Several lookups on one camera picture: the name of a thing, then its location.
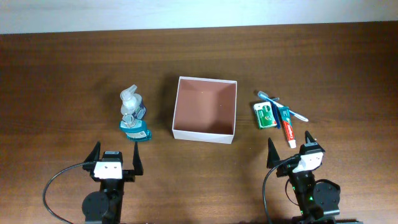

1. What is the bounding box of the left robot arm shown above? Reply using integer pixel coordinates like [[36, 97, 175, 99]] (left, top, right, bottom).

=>
[[82, 142, 144, 224]]

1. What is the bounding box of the blue white toothbrush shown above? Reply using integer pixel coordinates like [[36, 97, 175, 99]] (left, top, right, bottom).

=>
[[257, 91, 309, 122]]

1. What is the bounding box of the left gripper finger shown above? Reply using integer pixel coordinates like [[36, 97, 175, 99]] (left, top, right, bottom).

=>
[[84, 141, 101, 162], [132, 142, 144, 174]]

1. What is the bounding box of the teal mouthwash bottle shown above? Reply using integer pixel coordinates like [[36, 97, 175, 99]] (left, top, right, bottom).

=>
[[119, 114, 152, 142]]

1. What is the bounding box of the clear hand soap pump bottle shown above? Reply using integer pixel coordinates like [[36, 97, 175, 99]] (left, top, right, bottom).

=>
[[120, 85, 146, 120]]

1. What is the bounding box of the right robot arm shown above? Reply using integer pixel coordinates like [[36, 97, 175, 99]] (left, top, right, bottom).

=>
[[262, 131, 359, 224]]

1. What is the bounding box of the red green toothpaste tube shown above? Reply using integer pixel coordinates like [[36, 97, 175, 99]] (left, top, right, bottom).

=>
[[278, 106, 297, 148]]

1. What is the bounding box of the white cardboard box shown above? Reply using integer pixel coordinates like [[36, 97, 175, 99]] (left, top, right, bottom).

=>
[[172, 77, 238, 144]]

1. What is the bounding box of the green soap box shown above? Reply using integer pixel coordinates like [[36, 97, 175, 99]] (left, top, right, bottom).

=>
[[253, 101, 277, 129]]

